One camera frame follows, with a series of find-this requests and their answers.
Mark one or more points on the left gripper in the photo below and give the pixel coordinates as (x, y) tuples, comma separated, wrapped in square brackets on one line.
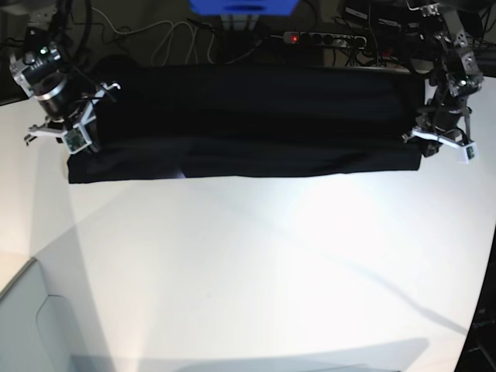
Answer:
[(437, 127)]

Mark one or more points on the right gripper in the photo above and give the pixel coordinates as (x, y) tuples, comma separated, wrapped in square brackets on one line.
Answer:
[(71, 119)]

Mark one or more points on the black T-shirt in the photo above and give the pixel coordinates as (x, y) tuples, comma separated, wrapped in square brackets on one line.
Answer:
[(251, 121)]

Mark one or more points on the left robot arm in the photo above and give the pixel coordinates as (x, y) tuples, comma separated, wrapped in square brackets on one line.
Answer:
[(455, 74)]

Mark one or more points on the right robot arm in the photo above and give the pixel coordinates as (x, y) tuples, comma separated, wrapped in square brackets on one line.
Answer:
[(46, 70)]

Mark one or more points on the blue plastic box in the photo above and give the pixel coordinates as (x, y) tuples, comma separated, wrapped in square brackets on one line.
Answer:
[(243, 7)]

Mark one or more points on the black power strip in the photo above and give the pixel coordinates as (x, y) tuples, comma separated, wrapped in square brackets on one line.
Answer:
[(332, 40)]

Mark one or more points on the grey panel bottom left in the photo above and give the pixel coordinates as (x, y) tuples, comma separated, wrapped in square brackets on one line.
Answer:
[(39, 331)]

